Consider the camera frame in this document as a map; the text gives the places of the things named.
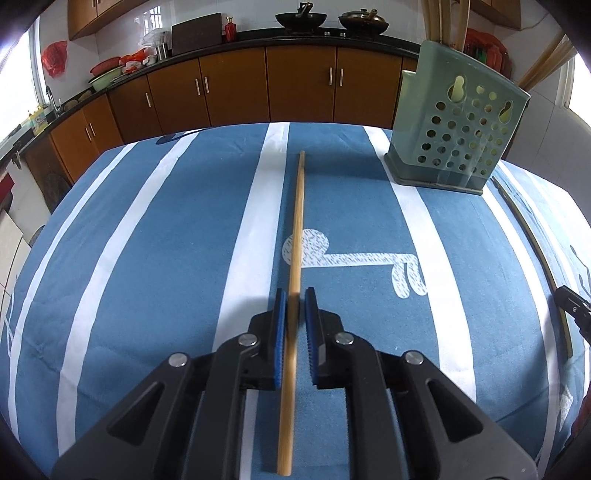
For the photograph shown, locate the dark cutting board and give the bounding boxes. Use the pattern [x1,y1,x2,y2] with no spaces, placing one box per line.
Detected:
[172,13,223,46]

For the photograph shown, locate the green perforated chopstick holder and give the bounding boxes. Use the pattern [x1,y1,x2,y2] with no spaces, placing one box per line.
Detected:
[384,39,532,197]

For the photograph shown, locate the window beside red carton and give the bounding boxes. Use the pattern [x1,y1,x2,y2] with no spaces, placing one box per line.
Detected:
[566,51,591,121]

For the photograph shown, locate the window above sink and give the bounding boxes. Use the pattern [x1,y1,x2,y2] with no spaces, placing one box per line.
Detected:
[0,28,33,139]

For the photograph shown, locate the black kitchen countertop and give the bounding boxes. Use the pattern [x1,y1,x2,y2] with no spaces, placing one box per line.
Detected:
[0,32,419,158]

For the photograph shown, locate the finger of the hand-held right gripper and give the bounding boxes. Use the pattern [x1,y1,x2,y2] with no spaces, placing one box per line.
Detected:
[556,285,591,347]

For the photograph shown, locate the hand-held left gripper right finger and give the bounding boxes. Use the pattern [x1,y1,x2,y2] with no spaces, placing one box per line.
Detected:
[304,287,539,480]

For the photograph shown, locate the white plastic bag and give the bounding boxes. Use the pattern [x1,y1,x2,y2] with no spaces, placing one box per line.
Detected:
[141,28,171,47]

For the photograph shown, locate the bamboo chopstick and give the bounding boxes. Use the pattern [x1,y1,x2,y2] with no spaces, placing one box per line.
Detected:
[276,150,307,476]
[422,0,438,41]
[518,34,571,88]
[440,0,455,44]
[526,44,580,90]
[491,175,574,360]

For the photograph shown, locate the black wok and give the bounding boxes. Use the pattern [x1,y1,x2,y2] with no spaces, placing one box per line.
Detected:
[276,2,328,33]

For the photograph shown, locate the wooden base cabinets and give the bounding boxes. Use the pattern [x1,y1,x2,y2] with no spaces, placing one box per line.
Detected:
[18,46,419,195]

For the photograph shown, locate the wooden wall cabinets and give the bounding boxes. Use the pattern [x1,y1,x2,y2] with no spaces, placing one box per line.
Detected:
[67,0,185,40]

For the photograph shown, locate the lidded dark wok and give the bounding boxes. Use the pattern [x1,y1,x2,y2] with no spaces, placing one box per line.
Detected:
[338,8,389,35]

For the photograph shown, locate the red and white bowls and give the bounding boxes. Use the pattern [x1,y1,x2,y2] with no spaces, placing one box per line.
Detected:
[121,52,158,75]

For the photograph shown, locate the red plastic bag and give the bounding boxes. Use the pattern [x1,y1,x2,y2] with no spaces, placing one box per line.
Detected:
[41,41,68,77]

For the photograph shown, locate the red basin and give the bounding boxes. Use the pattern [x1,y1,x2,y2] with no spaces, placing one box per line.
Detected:
[90,58,125,77]

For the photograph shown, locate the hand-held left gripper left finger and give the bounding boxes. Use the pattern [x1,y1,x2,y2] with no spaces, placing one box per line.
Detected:
[51,288,287,480]

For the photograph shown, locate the blue white striped tablecloth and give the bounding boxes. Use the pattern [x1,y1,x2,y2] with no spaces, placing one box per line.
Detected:
[0,121,591,480]

